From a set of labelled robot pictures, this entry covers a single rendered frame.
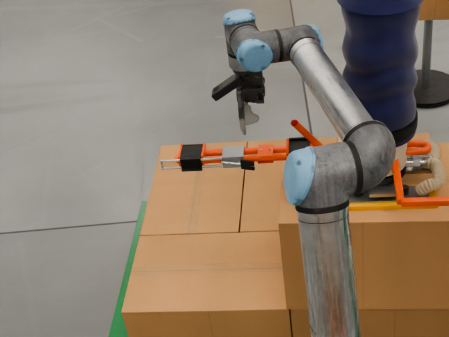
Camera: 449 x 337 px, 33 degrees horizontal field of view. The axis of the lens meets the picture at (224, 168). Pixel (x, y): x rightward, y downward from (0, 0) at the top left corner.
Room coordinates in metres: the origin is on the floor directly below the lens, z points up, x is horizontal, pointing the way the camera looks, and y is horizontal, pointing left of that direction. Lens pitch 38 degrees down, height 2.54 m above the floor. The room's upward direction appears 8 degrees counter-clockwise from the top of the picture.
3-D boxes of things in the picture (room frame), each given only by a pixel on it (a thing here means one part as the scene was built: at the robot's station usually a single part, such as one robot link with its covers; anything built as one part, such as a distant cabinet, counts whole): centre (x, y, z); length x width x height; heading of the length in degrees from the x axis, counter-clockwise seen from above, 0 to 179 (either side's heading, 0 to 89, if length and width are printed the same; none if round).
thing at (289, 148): (1.93, -0.25, 1.07); 0.10 x 0.08 x 0.06; 170
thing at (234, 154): (1.97, -0.03, 1.07); 0.07 x 0.07 x 0.04; 80
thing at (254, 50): (1.83, -0.13, 1.53); 0.12 x 0.12 x 0.09; 8
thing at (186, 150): (2.00, 0.10, 1.07); 0.08 x 0.07 x 0.05; 80
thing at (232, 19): (1.94, -0.10, 1.52); 0.10 x 0.09 x 0.12; 8
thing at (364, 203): (1.79, -0.48, 0.97); 0.34 x 0.10 x 0.05; 80
